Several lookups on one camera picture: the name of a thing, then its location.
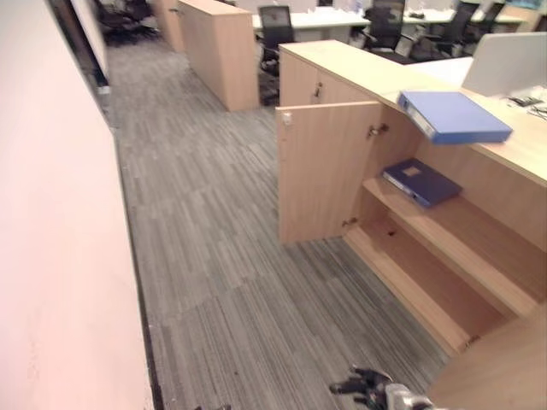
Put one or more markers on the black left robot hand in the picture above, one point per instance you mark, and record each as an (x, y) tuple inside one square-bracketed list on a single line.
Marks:
[(213, 407)]

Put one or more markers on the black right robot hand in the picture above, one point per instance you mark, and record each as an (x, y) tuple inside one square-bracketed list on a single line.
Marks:
[(365, 382)]

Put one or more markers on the light blue box folder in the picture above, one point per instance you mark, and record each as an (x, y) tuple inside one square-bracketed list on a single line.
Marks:
[(461, 117)]

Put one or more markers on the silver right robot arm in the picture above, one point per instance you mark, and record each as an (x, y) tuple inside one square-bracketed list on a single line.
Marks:
[(406, 398)]

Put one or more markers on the plain wood cabinet door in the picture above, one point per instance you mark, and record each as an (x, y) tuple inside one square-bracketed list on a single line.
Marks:
[(500, 371)]

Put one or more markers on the wood cabinet shelf board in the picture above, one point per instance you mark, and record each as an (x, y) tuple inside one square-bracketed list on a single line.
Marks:
[(444, 239)]

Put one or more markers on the dark blue box folder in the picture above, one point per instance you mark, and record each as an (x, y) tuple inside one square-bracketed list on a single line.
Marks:
[(423, 181)]

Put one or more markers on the wood cabinet door with lock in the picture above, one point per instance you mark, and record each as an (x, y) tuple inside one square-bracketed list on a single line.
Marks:
[(325, 175)]

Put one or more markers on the open light wood office cabinet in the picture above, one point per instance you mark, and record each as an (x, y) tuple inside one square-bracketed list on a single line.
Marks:
[(491, 183)]

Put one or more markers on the black mesh office chair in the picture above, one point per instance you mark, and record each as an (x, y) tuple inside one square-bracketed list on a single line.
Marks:
[(384, 25), (448, 32), (273, 38)]

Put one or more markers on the tall closed light wood cabinet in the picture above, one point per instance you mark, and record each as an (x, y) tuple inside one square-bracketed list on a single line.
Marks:
[(218, 51)]

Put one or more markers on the white office desk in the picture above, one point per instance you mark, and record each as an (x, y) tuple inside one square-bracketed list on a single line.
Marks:
[(427, 17), (316, 21)]

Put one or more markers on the metal door hinge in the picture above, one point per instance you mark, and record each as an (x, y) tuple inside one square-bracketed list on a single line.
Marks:
[(378, 129)]

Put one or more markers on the white desk with papers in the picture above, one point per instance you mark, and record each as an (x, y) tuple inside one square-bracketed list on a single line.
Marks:
[(444, 68)]

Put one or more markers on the black desk keyboard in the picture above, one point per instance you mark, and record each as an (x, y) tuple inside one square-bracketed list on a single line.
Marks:
[(526, 101)]

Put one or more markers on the white desk divider panel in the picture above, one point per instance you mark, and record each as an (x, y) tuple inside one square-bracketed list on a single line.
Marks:
[(504, 64)]

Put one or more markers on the white partition board dark frame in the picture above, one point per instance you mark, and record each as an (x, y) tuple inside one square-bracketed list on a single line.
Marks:
[(81, 38)]

